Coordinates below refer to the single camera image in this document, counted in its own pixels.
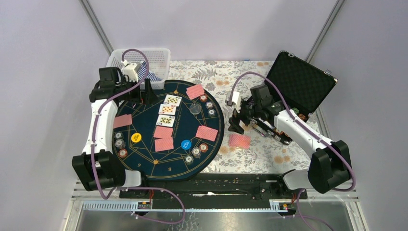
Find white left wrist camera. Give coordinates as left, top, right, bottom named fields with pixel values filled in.
left=121, top=60, right=140, bottom=83

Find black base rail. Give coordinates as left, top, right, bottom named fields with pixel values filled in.
left=118, top=173, right=298, bottom=210

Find red white chip stack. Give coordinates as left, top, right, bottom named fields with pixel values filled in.
left=199, top=143, right=208, bottom=153

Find blue small blind button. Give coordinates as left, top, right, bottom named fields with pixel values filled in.
left=180, top=140, right=191, bottom=150

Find face up card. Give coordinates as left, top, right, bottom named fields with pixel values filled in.
left=163, top=94, right=182, bottom=106
left=158, top=104, right=177, bottom=116
left=156, top=115, right=176, bottom=128

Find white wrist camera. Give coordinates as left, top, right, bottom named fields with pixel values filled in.
left=225, top=91, right=242, bottom=112
left=121, top=60, right=140, bottom=83

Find white plastic basket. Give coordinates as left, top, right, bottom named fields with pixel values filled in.
left=106, top=48, right=171, bottom=90

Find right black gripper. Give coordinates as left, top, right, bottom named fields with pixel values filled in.
left=228, top=99, right=262, bottom=135

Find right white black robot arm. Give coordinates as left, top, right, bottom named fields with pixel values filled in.
left=226, top=84, right=356, bottom=198

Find face up card top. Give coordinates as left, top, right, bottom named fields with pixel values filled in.
left=163, top=94, right=182, bottom=106

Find clear dealer button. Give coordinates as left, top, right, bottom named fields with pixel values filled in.
left=189, top=103, right=202, bottom=115

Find blue ten chip stack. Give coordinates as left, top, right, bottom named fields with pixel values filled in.
left=191, top=147, right=201, bottom=158

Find face down card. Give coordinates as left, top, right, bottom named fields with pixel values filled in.
left=154, top=137, right=174, bottom=152
left=153, top=126, right=173, bottom=139

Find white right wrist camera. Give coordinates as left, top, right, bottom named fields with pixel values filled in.
left=225, top=91, right=242, bottom=112

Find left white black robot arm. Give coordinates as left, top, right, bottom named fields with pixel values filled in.
left=72, top=67, right=158, bottom=198

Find blue striped cloth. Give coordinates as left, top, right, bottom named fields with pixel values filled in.
left=137, top=62, right=162, bottom=82

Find black aluminium chip case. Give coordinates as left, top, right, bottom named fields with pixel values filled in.
left=252, top=50, right=339, bottom=146

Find round dark poker mat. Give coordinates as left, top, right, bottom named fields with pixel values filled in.
left=114, top=80, right=225, bottom=181

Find dealt red card top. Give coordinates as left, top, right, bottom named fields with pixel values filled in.
left=186, top=84, right=204, bottom=100

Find dealt red card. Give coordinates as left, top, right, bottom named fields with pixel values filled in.
left=186, top=84, right=204, bottom=100
left=113, top=114, right=132, bottom=129

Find floral tablecloth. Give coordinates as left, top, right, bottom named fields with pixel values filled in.
left=168, top=61, right=310, bottom=174

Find dealt red cards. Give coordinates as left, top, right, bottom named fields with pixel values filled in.
left=195, top=125, right=218, bottom=141

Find yellow big blind button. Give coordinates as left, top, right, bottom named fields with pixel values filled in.
left=130, top=132, right=142, bottom=143

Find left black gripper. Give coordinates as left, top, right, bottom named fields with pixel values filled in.
left=116, top=76, right=158, bottom=104

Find red playing card deck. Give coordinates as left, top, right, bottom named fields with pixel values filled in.
left=229, top=133, right=251, bottom=149

